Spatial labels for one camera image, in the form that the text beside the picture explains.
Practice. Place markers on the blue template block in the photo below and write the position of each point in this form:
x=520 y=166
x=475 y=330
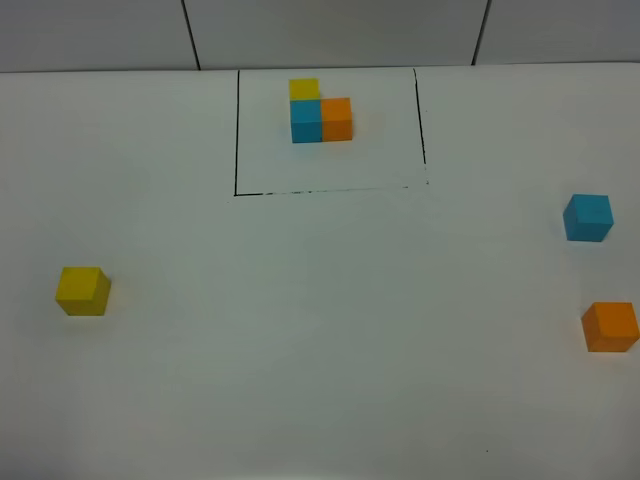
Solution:
x=306 y=121

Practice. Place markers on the orange template block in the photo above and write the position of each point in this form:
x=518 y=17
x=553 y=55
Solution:
x=337 y=119

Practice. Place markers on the yellow template block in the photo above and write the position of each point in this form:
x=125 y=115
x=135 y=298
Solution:
x=303 y=89

